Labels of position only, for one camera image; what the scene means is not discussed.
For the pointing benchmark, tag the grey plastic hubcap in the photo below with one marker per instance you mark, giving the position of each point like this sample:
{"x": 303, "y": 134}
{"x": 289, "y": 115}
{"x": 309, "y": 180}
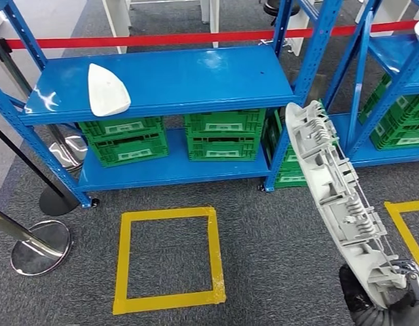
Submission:
{"x": 331, "y": 180}

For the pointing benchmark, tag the black stool chrome base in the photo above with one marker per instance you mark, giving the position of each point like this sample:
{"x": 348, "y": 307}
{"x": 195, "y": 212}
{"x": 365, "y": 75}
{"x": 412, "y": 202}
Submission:
{"x": 270, "y": 6}

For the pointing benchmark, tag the white cabinet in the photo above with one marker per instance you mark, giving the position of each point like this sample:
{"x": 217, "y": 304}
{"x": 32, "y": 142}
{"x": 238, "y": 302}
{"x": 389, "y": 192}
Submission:
{"x": 299, "y": 36}

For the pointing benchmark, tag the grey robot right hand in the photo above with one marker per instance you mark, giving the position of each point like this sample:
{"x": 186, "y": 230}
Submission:
{"x": 416, "y": 310}

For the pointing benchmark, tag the dark grey flat panel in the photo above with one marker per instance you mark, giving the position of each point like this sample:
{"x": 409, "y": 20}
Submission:
{"x": 316, "y": 90}

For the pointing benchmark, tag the blue metal shelf rack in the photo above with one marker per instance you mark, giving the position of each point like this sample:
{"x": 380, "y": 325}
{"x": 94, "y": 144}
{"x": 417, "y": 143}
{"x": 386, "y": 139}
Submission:
{"x": 161, "y": 76}
{"x": 392, "y": 54}

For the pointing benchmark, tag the yellow floor tape square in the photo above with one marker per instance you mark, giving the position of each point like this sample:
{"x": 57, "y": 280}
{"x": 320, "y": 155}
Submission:
{"x": 405, "y": 234}
{"x": 161, "y": 213}

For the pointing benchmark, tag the white desk panel legs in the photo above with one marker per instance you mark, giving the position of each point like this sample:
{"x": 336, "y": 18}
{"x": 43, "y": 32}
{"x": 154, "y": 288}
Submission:
{"x": 115, "y": 24}

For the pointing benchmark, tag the chrome stanchion post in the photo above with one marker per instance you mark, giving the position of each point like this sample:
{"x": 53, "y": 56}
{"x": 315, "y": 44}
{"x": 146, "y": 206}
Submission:
{"x": 42, "y": 249}

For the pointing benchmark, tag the red barrier belt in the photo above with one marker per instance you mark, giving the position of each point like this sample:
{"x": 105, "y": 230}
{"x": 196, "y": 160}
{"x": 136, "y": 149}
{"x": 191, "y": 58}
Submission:
{"x": 127, "y": 41}

